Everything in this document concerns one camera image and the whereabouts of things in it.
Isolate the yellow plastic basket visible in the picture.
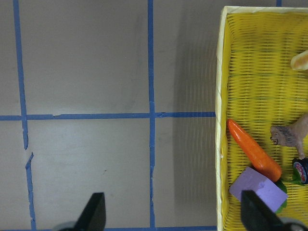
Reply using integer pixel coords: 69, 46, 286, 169
215, 6, 308, 231

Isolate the purple foam cube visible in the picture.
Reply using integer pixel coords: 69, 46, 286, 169
229, 167, 288, 212

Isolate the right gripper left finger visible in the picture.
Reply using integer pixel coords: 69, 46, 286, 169
73, 192, 106, 231

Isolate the toy carrot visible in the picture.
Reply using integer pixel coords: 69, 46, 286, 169
227, 118, 282, 182

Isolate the toy croissant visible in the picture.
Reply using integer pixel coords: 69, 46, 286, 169
290, 50, 308, 70

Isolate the small black-capped bottle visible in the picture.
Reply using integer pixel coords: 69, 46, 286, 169
292, 158, 308, 184

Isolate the small brown toy animal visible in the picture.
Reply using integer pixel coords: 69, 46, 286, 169
270, 113, 308, 159

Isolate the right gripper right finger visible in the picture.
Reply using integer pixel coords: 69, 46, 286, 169
241, 190, 286, 231

